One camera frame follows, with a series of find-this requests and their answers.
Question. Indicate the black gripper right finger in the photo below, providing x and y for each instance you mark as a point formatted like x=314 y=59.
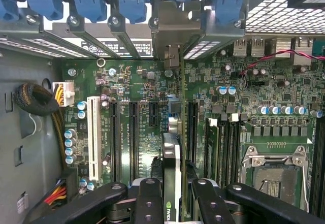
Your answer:
x=210 y=203

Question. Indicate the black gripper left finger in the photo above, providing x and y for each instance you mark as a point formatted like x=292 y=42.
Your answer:
x=148 y=203

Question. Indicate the metal CPU socket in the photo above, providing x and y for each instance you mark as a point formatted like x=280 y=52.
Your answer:
x=274 y=183

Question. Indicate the white PCI expansion slot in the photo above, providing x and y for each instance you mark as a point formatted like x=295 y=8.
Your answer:
x=92 y=137

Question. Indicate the short black expansion slot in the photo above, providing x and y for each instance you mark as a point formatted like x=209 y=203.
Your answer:
x=153 y=113

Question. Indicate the thin socket locking lever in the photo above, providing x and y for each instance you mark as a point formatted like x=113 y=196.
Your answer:
x=304 y=183

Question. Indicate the green motherboard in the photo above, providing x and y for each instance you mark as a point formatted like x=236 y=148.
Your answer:
x=152 y=81

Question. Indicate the white power connector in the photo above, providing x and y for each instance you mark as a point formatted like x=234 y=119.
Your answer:
x=68 y=94

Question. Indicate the grey open PC case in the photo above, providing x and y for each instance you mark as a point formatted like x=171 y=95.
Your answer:
x=25 y=132

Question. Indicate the teal serial port connector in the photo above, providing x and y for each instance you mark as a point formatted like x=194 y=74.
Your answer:
x=318 y=47

